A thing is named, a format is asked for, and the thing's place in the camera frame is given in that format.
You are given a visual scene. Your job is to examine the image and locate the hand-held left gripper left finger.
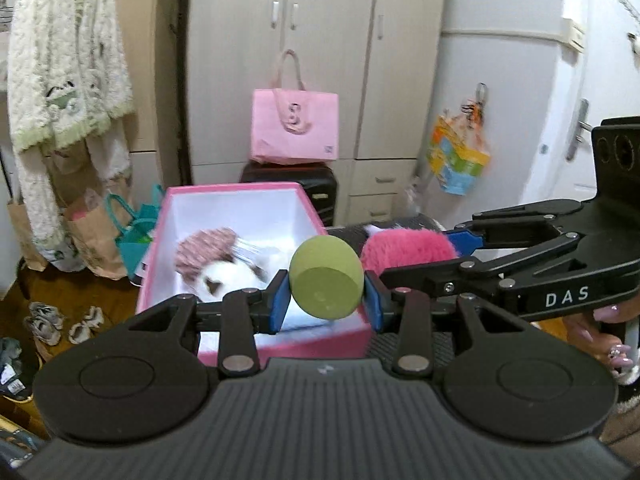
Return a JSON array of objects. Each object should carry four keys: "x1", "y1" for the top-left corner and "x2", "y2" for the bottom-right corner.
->
[{"x1": 127, "y1": 271, "x2": 292, "y2": 377}]

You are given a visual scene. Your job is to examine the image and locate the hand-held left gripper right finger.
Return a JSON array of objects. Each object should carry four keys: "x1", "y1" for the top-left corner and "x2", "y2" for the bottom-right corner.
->
[{"x1": 364, "y1": 270, "x2": 541, "y2": 378}]

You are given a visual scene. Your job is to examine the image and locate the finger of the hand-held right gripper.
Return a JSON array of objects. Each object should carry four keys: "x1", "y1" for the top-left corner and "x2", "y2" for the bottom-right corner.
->
[
  {"x1": 442, "y1": 199, "x2": 599, "y2": 252},
  {"x1": 380, "y1": 231, "x2": 584, "y2": 307}
]

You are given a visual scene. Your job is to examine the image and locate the hot pink fluffy item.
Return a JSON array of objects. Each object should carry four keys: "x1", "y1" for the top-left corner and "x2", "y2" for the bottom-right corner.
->
[{"x1": 360, "y1": 228, "x2": 458, "y2": 281}]

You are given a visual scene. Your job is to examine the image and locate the green makeup sponge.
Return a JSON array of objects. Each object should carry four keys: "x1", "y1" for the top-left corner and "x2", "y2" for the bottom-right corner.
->
[{"x1": 289, "y1": 236, "x2": 365, "y2": 321}]

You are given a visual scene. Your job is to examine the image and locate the white plush toy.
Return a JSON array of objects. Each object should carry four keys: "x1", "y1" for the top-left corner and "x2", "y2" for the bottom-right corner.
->
[{"x1": 192, "y1": 252, "x2": 273, "y2": 306}]

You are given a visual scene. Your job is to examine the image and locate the pink floral fabric cap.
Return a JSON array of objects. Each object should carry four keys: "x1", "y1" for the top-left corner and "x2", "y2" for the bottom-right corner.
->
[{"x1": 175, "y1": 227, "x2": 238, "y2": 278}]

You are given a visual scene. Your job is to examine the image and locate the pink storage box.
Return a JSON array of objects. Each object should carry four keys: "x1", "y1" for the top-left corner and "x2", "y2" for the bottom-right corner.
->
[{"x1": 137, "y1": 182, "x2": 373, "y2": 363}]

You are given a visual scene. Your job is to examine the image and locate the person's right forearm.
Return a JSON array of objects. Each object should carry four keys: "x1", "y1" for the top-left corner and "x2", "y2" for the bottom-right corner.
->
[{"x1": 597, "y1": 365, "x2": 640, "y2": 453}]

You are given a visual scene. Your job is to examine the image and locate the person's right hand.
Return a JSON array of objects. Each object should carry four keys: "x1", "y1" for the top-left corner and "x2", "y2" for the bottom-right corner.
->
[{"x1": 565, "y1": 300, "x2": 640, "y2": 376}]

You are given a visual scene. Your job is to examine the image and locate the colourful hanging bag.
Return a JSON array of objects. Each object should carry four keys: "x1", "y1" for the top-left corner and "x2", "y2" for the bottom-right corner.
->
[{"x1": 427, "y1": 82, "x2": 492, "y2": 197}]

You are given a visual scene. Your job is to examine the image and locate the black suitcase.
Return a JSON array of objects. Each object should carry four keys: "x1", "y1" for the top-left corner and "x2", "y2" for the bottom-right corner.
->
[{"x1": 240, "y1": 160, "x2": 337, "y2": 228}]

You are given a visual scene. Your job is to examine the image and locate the teal shopping bag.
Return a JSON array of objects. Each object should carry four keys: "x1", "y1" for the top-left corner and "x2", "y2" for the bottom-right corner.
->
[{"x1": 105, "y1": 192, "x2": 162, "y2": 283}]

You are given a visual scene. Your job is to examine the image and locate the white door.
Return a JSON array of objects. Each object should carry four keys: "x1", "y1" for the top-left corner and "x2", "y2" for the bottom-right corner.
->
[{"x1": 522, "y1": 35, "x2": 640, "y2": 208}]

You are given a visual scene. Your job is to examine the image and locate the pink tote bag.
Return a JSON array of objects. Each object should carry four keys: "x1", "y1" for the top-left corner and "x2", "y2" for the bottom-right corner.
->
[{"x1": 250, "y1": 50, "x2": 340, "y2": 165}]

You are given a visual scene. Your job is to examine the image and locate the brown paper bag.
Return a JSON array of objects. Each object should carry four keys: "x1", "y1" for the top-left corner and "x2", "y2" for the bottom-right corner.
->
[
  {"x1": 7, "y1": 197, "x2": 48, "y2": 271},
  {"x1": 65, "y1": 195, "x2": 128, "y2": 281}
]

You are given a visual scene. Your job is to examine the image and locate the beige slippers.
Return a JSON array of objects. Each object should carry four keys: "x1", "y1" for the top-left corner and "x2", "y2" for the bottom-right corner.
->
[{"x1": 67, "y1": 306, "x2": 105, "y2": 345}]

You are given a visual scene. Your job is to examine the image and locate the white fluffy robe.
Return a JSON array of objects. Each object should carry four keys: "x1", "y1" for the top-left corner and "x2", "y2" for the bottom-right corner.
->
[{"x1": 12, "y1": 115, "x2": 133, "y2": 261}]

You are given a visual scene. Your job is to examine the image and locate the grey sneakers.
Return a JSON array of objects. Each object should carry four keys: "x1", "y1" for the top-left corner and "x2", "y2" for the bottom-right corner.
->
[{"x1": 25, "y1": 302, "x2": 66, "y2": 346}]

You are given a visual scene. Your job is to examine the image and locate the beige wardrobe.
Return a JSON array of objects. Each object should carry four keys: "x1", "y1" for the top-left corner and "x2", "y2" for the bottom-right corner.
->
[{"x1": 190, "y1": 0, "x2": 446, "y2": 226}]

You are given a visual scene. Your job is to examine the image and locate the white fluffy green-trimmed cardigan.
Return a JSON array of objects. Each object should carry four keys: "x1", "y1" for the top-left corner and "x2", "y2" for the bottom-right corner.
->
[{"x1": 7, "y1": 0, "x2": 136, "y2": 153}]

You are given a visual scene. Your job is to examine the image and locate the metal door handle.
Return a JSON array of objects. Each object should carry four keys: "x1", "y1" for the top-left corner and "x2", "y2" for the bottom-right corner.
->
[{"x1": 575, "y1": 100, "x2": 591, "y2": 146}]

